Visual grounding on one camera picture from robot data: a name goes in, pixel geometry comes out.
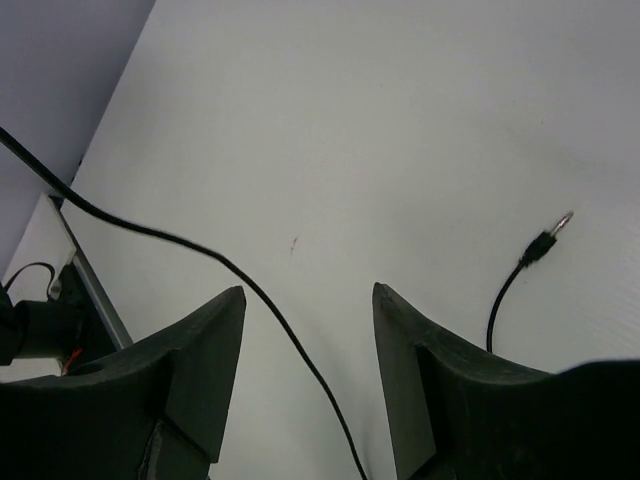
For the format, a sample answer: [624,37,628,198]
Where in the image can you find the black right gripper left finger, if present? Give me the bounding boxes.
[1,286,246,479]

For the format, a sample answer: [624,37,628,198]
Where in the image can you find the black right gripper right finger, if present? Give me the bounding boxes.
[372,283,639,479]

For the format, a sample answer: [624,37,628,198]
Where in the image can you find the brown silver headphones with cable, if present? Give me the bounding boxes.
[0,126,575,480]

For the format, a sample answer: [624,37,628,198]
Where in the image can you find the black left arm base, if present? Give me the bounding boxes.
[1,264,121,374]

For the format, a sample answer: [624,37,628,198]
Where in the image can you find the metal table edge rail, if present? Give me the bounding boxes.
[48,194,134,350]

